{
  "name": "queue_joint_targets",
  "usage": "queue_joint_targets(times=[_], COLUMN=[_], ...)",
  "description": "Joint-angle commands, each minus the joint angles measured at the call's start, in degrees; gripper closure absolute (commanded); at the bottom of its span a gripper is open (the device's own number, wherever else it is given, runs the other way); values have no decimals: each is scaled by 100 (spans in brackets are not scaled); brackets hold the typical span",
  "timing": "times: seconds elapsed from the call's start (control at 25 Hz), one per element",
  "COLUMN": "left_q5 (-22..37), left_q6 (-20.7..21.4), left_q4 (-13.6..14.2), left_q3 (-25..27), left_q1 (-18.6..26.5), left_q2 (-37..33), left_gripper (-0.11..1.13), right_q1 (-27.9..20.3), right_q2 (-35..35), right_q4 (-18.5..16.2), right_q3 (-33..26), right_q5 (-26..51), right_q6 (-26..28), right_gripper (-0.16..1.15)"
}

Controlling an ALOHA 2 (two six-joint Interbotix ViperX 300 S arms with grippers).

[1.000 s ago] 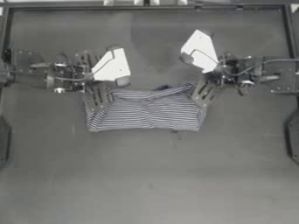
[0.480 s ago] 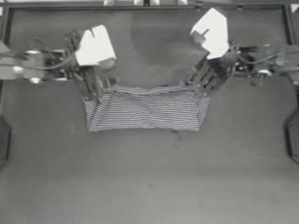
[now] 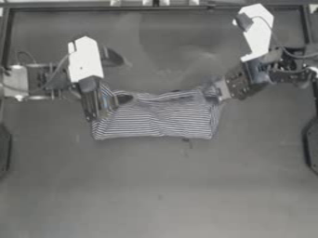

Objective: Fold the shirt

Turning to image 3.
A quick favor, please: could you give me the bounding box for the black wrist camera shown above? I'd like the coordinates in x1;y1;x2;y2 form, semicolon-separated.
232;13;254;32
100;46;132;68

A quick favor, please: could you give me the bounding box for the navy white striped t-shirt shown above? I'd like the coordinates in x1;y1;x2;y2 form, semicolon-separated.
89;87;224;141

